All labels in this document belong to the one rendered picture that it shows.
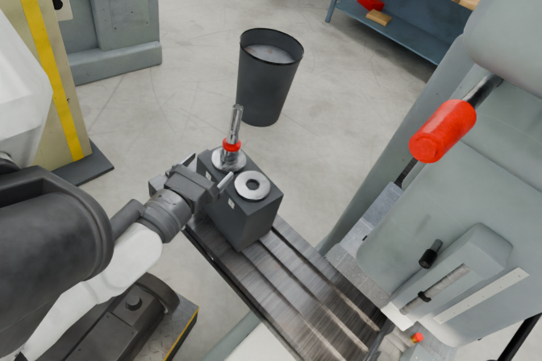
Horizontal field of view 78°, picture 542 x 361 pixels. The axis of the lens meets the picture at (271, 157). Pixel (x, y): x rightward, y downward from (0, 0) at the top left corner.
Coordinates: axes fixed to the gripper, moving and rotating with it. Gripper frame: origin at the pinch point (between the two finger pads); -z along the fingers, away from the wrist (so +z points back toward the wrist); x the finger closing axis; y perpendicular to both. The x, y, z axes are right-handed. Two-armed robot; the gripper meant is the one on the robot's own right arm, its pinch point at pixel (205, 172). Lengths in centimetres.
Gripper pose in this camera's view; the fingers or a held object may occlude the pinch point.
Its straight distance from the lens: 79.0
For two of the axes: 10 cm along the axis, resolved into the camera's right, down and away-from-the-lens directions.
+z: -4.5, 5.9, -6.7
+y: -2.0, 6.7, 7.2
